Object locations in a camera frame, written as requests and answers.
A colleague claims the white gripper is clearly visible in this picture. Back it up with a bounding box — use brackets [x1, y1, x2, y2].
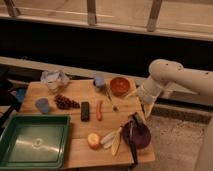
[125, 77, 164, 118]

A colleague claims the black eraser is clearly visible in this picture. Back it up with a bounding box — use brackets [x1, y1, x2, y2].
[81, 102, 90, 121]

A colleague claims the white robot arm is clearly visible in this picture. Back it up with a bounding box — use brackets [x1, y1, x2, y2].
[127, 59, 213, 171]

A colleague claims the red bowl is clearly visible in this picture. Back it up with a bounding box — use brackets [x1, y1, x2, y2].
[110, 77, 130, 97]

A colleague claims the black spatula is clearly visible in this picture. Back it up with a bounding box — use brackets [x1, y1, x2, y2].
[125, 112, 146, 165]

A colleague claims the orange carrot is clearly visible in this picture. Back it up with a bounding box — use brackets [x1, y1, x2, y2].
[96, 101, 103, 121]

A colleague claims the blue small cup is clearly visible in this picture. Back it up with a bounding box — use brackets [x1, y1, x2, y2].
[93, 76, 105, 89]

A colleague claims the pale corn cob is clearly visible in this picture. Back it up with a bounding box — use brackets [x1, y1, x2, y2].
[100, 127, 122, 156]

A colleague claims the orange round fruit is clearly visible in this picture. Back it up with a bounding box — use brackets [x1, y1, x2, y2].
[87, 133, 100, 150]

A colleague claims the purple grapes bunch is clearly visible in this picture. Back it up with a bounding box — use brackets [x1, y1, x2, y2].
[54, 95, 80, 110]

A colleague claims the clear plastic bag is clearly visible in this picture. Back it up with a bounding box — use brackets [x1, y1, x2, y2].
[40, 70, 70, 93]

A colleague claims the green plastic tray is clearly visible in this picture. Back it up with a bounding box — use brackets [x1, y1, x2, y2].
[0, 115, 70, 171]

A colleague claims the blue object at left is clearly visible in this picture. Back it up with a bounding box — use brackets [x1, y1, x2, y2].
[15, 88, 26, 103]

